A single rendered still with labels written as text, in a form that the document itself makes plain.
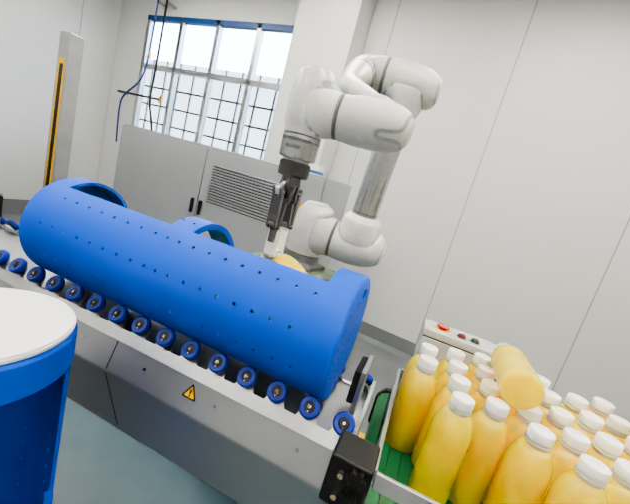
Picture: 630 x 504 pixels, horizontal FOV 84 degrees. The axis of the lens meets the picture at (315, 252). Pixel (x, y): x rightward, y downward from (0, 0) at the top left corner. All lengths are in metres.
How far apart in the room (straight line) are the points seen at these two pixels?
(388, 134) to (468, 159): 2.74
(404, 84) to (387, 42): 2.68
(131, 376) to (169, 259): 0.31
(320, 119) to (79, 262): 0.66
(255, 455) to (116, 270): 0.51
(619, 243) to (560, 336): 0.86
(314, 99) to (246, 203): 1.97
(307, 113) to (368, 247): 0.68
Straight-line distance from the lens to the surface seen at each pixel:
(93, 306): 1.04
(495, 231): 3.45
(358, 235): 1.33
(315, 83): 0.83
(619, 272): 3.60
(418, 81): 1.31
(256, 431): 0.82
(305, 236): 1.38
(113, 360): 1.00
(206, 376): 0.86
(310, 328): 0.67
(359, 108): 0.80
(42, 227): 1.10
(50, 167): 1.86
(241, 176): 2.77
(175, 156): 3.27
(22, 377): 0.72
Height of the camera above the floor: 1.40
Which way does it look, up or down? 11 degrees down
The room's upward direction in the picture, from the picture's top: 16 degrees clockwise
